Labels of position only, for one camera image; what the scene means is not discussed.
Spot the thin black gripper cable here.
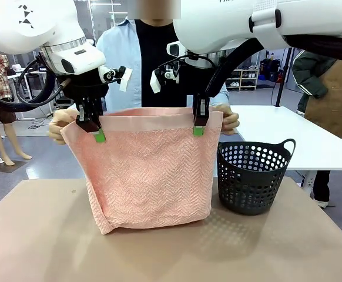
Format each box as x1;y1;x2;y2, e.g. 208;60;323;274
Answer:
157;54;214;72
52;76;72;99

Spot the person's left hand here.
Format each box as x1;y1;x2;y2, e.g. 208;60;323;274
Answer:
210;103;240;136

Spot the mannequin in plaid shirt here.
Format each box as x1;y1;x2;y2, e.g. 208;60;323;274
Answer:
0;53;33;167

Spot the dark grey perforated basket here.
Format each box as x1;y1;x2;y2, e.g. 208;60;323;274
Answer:
216;138;297;216

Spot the dark mannequin base mat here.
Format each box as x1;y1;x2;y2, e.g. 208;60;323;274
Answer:
0;159;28;174

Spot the person in brown apron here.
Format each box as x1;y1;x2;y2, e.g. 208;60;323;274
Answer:
291;49;342;210

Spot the person in light blue shirt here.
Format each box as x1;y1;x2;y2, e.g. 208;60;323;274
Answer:
95;17;230;113

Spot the black tripod pole white top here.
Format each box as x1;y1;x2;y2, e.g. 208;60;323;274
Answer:
274;48;294;108

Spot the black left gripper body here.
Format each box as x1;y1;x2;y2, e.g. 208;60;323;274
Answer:
55;67;108;104

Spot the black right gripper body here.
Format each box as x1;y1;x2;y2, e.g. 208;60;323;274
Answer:
185;58;216;98

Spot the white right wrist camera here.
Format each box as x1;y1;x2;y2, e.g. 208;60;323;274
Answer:
150;65;182;95

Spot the person's right hand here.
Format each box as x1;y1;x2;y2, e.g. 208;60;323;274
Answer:
48;108;81;146

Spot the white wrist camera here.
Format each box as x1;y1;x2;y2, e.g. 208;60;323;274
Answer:
150;65;182;95
98;65;132;93

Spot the thick black right cable sleeve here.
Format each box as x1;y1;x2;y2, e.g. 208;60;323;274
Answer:
204;33;342;98

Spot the person's left forearm blue sleeve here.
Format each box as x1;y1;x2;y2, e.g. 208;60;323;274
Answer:
210;83;230;107

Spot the large white table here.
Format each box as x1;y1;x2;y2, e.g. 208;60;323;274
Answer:
226;105;342;192

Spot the pink towel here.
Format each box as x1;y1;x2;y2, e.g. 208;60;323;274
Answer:
59;106;223;236

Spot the black bags pile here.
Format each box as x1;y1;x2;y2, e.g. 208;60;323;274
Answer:
260;58;284;83

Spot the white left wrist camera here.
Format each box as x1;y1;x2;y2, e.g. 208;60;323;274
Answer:
98;65;132;93

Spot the thin black left gripper cable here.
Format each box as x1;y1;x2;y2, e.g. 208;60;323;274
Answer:
52;76;72;99

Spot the thick black cable sleeve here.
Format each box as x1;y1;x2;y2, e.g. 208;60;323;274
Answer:
204;33;342;98
0;52;72;113

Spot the wooden shoe shelf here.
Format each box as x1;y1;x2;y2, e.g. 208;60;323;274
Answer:
226;68;260;92

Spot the thin black right gripper cable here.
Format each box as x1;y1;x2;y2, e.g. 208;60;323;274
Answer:
157;54;214;72

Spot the thick black left cable sleeve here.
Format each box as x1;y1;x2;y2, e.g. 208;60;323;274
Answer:
0;52;72;113

